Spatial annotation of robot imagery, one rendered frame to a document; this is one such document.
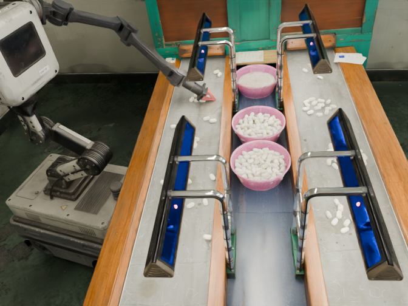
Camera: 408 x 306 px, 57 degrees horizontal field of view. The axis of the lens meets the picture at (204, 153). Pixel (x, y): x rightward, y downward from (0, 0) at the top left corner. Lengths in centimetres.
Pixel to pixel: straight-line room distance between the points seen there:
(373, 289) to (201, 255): 58
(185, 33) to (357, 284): 178
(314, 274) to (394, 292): 25
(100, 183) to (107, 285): 88
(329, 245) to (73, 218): 127
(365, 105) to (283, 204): 72
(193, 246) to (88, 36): 282
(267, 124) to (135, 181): 72
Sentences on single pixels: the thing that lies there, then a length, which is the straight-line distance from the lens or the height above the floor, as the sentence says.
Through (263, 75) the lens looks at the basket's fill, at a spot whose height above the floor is 73.
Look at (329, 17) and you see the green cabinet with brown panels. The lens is 249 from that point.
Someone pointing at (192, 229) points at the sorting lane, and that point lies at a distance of 148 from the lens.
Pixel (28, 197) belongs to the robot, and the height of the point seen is 47.
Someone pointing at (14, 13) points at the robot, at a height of 144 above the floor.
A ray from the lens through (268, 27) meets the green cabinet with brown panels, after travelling 246.
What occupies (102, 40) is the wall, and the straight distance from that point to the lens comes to 385.
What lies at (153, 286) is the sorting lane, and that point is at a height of 74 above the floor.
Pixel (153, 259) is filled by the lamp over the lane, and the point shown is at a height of 111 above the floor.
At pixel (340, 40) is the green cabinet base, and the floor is 80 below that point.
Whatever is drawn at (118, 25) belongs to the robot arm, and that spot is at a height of 113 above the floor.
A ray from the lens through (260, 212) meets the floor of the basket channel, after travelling 159.
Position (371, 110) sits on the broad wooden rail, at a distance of 201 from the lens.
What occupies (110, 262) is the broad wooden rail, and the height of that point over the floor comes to 76.
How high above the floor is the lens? 191
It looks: 41 degrees down
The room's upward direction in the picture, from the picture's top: 9 degrees counter-clockwise
